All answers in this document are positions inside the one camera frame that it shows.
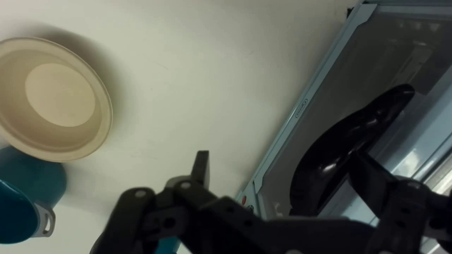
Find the clear plastic dish rack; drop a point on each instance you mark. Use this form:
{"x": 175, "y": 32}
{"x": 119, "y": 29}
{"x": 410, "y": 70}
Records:
{"x": 339, "y": 94}

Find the beige bowl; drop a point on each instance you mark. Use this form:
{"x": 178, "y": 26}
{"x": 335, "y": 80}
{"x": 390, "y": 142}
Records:
{"x": 57, "y": 94}

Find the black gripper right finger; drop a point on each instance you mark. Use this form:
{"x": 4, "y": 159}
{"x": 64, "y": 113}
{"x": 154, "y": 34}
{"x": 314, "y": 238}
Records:
{"x": 410, "y": 216}

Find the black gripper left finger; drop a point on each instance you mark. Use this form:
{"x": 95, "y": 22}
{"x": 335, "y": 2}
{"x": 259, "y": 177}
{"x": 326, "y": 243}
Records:
{"x": 141, "y": 216}

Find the light blue toaster oven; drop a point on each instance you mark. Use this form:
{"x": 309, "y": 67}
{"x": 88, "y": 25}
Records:
{"x": 414, "y": 156}

